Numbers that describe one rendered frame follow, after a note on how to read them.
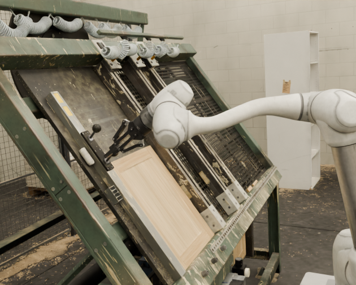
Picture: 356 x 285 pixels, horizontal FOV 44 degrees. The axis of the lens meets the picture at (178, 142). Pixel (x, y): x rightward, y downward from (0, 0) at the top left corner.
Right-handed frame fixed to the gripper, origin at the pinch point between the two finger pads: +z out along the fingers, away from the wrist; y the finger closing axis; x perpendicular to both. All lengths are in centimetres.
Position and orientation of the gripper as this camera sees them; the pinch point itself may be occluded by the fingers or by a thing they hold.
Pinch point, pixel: (112, 151)
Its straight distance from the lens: 176.1
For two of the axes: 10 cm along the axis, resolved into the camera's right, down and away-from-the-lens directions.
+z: -7.1, 5.6, 4.2
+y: 5.9, 8.1, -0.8
